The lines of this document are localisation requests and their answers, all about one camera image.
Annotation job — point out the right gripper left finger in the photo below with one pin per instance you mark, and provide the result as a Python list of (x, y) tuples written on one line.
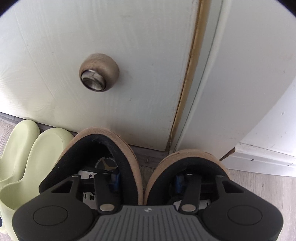
[(106, 200)]

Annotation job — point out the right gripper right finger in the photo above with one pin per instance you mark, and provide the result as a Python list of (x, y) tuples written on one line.
[(189, 184)]

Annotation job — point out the tan sneaker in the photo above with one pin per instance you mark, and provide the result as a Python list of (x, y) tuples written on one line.
[(96, 149), (168, 182)]

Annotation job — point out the right green slide sandal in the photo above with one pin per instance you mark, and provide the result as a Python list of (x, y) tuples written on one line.
[(42, 158)]

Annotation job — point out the green slide sandal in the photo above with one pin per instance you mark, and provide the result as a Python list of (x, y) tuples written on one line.
[(42, 158), (16, 151)]

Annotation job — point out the left green slide sandal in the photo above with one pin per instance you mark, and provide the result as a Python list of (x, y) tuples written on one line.
[(16, 151)]

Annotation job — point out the metal door stopper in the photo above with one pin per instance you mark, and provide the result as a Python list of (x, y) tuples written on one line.
[(99, 72)]

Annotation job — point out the white door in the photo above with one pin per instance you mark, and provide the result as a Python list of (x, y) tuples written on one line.
[(119, 65)]

